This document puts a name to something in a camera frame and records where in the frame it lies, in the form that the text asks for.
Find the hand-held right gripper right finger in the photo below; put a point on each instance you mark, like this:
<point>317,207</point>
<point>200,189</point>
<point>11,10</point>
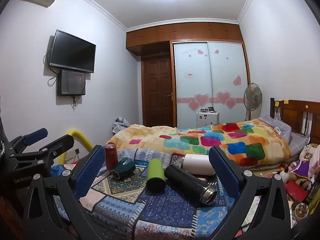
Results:
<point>223,173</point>

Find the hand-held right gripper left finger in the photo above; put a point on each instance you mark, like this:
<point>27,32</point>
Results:
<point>90,171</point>

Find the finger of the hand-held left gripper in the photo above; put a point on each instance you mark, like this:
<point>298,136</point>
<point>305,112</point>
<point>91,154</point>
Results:
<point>37,134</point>
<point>56,146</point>

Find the red cup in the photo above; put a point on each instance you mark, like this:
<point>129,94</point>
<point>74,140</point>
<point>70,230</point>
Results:
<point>110,156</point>

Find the white cup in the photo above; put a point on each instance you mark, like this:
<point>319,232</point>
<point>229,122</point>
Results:
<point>197,164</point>

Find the dark green cup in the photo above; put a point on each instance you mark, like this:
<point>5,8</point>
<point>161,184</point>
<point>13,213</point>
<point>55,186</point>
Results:
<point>125,167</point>

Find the black thermos cup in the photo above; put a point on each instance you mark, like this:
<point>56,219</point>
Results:
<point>188,180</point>

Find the light green cup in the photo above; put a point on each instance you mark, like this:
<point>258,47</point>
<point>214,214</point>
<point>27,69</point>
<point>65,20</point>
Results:
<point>155,171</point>

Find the yellow foam tube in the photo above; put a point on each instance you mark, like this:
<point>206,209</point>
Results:
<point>82,137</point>

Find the colourful patchwork quilt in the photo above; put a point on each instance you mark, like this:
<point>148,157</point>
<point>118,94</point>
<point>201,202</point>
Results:
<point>212,142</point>

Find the grey crumpled clothes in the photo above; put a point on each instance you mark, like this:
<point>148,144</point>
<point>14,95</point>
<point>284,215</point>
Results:
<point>121,124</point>

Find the white box appliance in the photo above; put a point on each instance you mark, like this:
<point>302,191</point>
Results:
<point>207,120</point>

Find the white plastic bottle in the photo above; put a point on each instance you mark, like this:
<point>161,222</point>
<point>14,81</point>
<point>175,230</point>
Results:
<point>284,175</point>

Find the grey checked pillow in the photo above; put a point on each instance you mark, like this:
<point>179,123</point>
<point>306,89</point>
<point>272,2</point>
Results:
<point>277,127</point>
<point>298,141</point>

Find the red box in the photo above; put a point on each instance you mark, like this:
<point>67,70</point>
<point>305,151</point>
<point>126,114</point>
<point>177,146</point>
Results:
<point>296,191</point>

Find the blue patterned patchwork blanket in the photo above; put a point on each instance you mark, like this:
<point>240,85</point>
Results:
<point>160,212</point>

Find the standing electric fan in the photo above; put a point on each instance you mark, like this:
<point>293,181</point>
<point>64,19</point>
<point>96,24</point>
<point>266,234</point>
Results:
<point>253,96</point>

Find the round tin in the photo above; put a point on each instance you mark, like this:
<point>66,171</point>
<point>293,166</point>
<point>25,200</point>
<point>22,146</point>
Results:
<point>302,210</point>

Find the wooden bed headboard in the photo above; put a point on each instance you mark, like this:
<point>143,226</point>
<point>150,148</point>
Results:
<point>297,116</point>

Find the sliding wardrobe with heart stickers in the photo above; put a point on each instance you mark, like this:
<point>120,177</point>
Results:
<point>210,80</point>

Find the brown wooden door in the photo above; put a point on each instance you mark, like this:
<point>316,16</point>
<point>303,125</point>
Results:
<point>157,92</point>

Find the wooden overhead cabinet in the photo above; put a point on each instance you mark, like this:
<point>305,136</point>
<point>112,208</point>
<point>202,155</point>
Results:
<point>185,33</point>

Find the small black wall monitor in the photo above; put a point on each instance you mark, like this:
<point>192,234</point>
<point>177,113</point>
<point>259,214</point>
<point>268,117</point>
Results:
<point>72,83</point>

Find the wall-mounted black television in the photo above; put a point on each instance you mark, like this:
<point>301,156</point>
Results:
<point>72,51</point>

